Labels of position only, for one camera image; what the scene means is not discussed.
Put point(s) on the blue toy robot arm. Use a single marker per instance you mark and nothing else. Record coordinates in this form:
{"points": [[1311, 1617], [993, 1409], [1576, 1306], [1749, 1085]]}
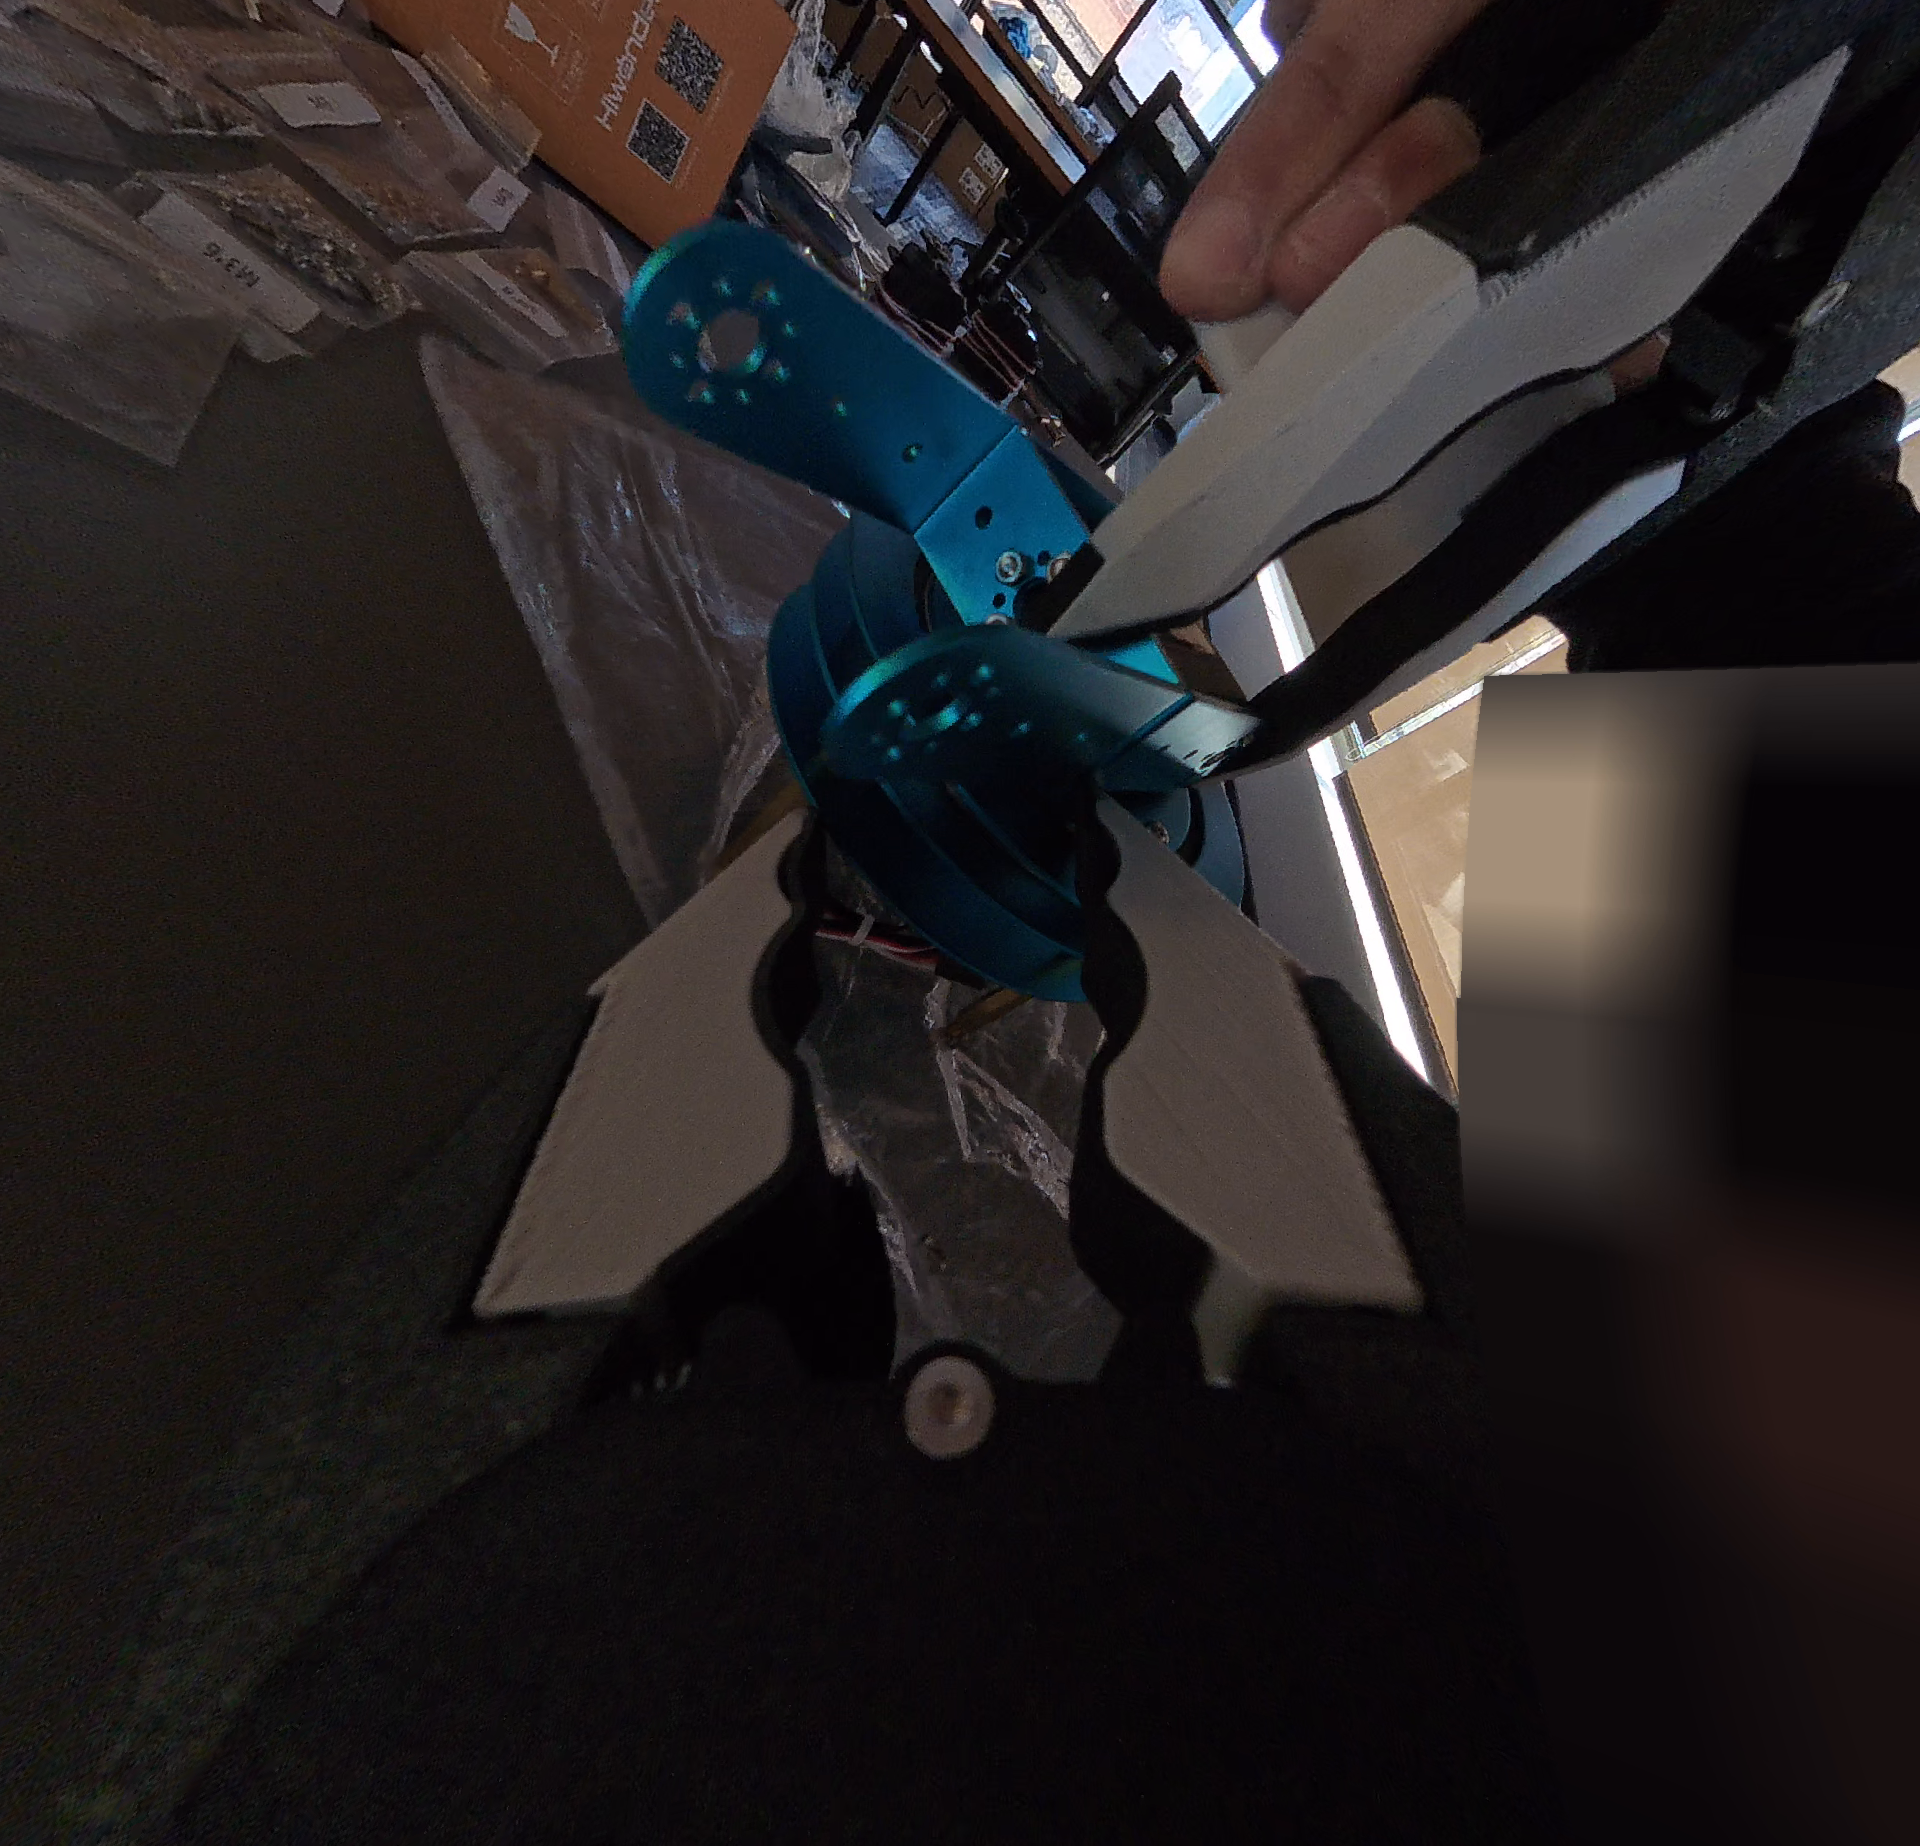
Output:
{"points": [[960, 841]]}

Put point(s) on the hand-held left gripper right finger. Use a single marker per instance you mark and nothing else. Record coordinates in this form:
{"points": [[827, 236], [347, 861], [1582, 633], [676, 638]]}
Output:
{"points": [[1246, 1112]]}

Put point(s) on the person's right hand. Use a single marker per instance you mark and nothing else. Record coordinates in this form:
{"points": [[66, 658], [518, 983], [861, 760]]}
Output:
{"points": [[1320, 151]]}

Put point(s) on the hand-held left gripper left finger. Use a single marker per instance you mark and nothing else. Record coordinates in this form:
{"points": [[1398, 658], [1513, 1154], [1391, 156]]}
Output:
{"points": [[646, 1112]]}

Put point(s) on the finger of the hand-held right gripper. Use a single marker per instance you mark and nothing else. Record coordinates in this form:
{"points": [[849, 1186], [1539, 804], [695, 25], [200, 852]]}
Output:
{"points": [[1500, 361], [1590, 511]]}

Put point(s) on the orange cardboard box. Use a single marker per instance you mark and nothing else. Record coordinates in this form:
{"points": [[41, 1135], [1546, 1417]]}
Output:
{"points": [[601, 61]]}

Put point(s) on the black office chair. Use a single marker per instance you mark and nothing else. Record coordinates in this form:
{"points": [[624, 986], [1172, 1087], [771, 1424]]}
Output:
{"points": [[1096, 271]]}

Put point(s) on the clear plastic bag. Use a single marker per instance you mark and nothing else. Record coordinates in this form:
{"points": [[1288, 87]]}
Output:
{"points": [[661, 571]]}

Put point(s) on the pile of small screw bags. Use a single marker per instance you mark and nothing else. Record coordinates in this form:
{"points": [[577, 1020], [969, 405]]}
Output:
{"points": [[271, 197]]}

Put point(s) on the long wooden table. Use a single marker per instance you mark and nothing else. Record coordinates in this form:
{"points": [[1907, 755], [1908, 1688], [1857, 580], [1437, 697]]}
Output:
{"points": [[976, 54]]}

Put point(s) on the grey desk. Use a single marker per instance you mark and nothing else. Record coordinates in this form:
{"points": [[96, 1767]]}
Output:
{"points": [[225, 826]]}

